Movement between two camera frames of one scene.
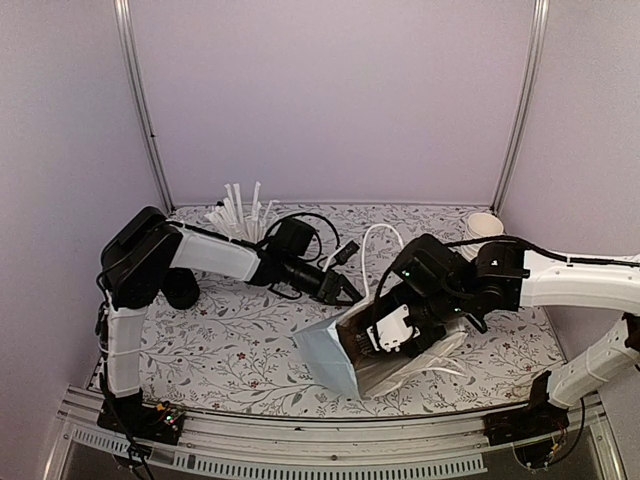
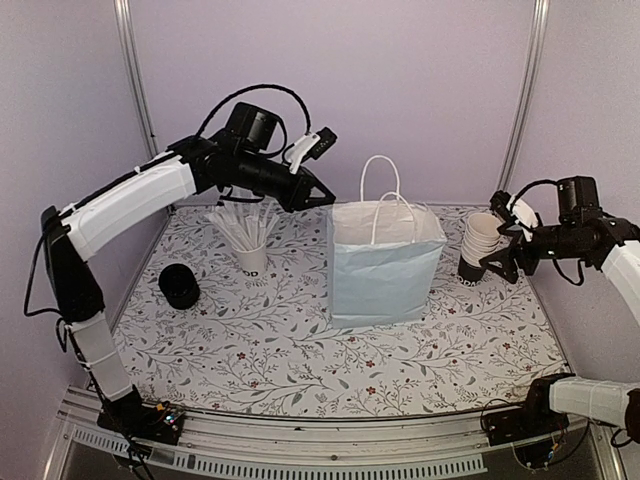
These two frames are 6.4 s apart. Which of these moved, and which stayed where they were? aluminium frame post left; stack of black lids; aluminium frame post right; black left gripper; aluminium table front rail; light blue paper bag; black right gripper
Moved: black right gripper; light blue paper bag; black left gripper
Stayed: stack of black lids; aluminium table front rail; aluminium frame post right; aluminium frame post left
